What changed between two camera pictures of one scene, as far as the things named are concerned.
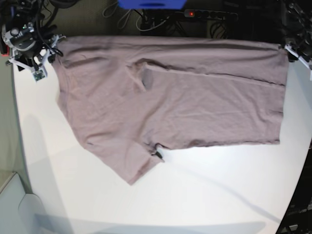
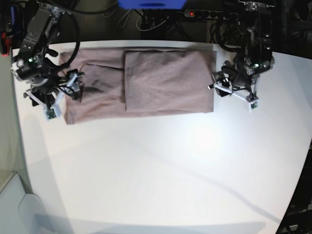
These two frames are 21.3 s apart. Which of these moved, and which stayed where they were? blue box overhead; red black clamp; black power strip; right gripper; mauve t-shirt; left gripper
Moved: right gripper; mauve t-shirt; left gripper
Stayed: red black clamp; blue box overhead; black power strip
